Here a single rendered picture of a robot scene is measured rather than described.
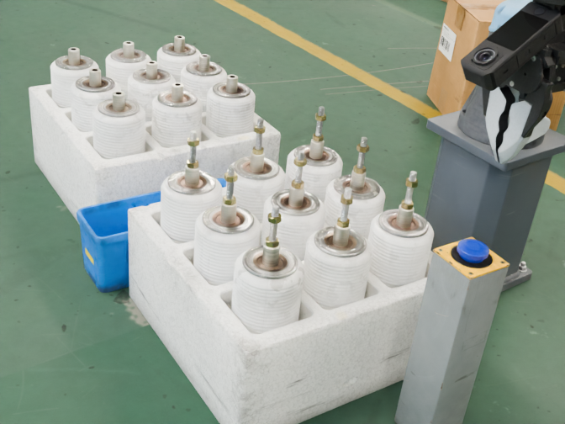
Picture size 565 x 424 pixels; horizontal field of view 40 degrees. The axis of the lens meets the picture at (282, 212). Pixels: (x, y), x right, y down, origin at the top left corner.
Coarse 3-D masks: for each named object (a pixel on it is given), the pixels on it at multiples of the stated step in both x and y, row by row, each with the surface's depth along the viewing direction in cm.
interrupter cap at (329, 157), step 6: (300, 150) 135; (306, 150) 136; (324, 150) 136; (330, 150) 136; (294, 156) 133; (306, 156) 134; (324, 156) 134; (330, 156) 134; (336, 156) 134; (312, 162) 132; (318, 162) 132; (324, 162) 132; (330, 162) 132
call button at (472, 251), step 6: (462, 240) 101; (468, 240) 101; (474, 240) 101; (462, 246) 99; (468, 246) 100; (474, 246) 100; (480, 246) 100; (486, 246) 100; (462, 252) 99; (468, 252) 98; (474, 252) 99; (480, 252) 99; (486, 252) 99; (462, 258) 100; (468, 258) 99; (474, 258) 98; (480, 258) 98
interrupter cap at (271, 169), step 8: (240, 160) 130; (248, 160) 130; (264, 160) 131; (240, 168) 128; (248, 168) 128; (264, 168) 129; (272, 168) 128; (240, 176) 126; (248, 176) 125; (256, 176) 126; (264, 176) 126; (272, 176) 126
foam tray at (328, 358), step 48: (144, 240) 124; (144, 288) 129; (192, 288) 112; (384, 288) 116; (192, 336) 116; (240, 336) 104; (288, 336) 105; (336, 336) 110; (384, 336) 116; (240, 384) 104; (288, 384) 109; (336, 384) 116; (384, 384) 123
